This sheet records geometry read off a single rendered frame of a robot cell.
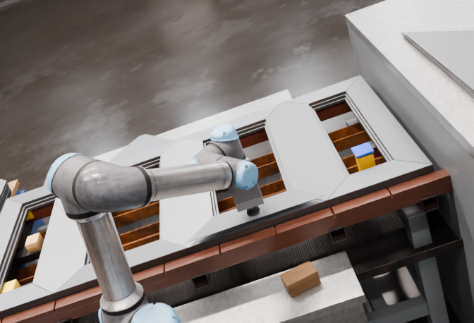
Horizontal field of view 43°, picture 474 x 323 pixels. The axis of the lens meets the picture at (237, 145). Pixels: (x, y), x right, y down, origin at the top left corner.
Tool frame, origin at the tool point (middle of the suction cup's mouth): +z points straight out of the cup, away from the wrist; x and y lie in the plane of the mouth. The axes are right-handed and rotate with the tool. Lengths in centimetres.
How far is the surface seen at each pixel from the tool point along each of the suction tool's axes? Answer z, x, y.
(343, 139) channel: 14, -48, -39
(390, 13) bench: -19, -72, -73
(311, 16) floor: 86, -399, -85
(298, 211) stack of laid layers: 1.1, 4.3, -13.1
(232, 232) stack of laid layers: 0.8, 4.3, 8.0
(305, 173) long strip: 0.7, -13.5, -19.2
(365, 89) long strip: 1, -56, -53
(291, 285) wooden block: 13.2, 21.0, -4.3
